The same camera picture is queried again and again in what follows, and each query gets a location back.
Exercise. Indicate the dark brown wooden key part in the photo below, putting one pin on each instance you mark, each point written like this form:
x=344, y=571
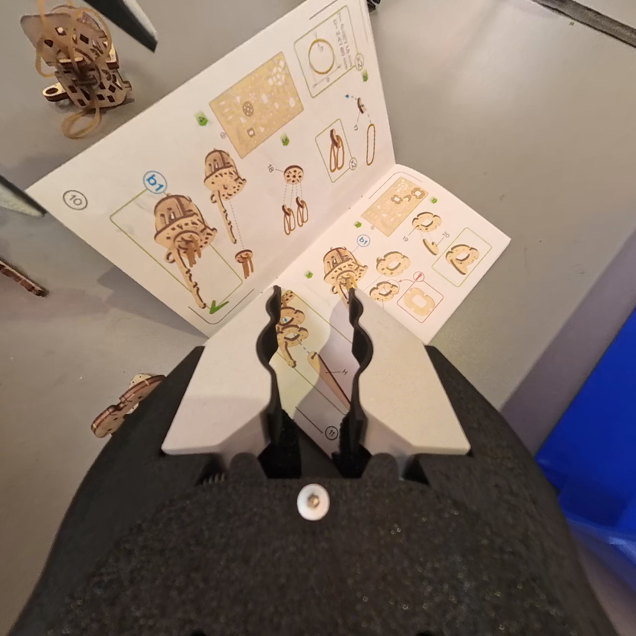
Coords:
x=22, y=283

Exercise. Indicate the dark grey strip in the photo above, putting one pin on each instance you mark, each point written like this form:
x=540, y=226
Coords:
x=596, y=22

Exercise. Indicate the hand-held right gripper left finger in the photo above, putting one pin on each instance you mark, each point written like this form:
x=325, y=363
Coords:
x=213, y=392

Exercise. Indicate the flower-shaped wooden model part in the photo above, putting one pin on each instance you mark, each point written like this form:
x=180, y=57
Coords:
x=119, y=412

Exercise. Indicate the blue plastic bin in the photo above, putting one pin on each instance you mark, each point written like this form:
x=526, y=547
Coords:
x=596, y=422

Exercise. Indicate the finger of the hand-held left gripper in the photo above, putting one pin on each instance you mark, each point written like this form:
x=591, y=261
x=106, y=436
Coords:
x=141, y=30
x=15, y=197

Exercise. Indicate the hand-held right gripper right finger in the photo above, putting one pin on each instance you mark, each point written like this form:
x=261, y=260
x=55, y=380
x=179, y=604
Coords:
x=402, y=392

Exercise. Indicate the paper instruction booklet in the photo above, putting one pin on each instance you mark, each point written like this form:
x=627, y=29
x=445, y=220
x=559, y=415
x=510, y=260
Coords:
x=124, y=149

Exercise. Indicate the wooden dome model with rubber bands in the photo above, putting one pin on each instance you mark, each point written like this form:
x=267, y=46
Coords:
x=99, y=89

